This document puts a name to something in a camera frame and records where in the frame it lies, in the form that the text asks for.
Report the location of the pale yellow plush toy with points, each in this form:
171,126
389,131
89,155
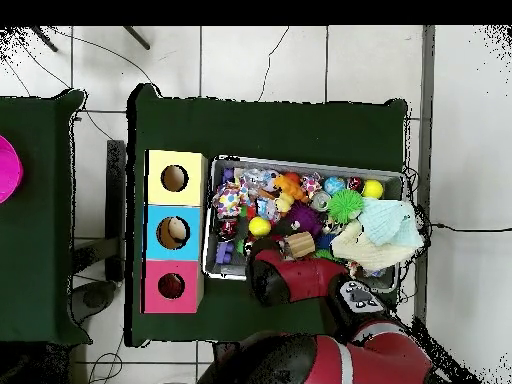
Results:
283,204

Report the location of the green spiky rubber ball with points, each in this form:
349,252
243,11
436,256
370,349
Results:
344,204

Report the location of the cream muslin cloth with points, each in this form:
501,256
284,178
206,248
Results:
360,250

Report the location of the orange striped tiger plush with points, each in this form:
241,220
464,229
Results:
172,286

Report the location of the mint green muslin cloth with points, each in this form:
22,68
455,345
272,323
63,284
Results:
384,220

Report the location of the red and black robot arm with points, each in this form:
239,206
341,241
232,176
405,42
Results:
312,276

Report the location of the wooden box with three holes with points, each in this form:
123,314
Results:
192,248

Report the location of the yellow tennis-style ball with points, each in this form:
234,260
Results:
259,226

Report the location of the orange plastic building block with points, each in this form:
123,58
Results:
290,186

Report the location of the purple spiky ball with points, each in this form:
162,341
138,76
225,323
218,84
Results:
306,218

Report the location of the striped light wooden block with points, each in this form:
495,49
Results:
300,244

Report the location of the dark green table cloth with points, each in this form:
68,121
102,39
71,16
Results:
260,132

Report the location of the blue globe print ball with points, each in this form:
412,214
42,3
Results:
334,185

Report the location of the smooth yellow ball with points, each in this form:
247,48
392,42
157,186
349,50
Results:
372,188

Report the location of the black upright panel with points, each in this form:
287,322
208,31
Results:
116,200

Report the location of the black tripod leg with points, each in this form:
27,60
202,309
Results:
136,38
44,39

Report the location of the pink plastic bowl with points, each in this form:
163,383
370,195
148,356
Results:
10,172

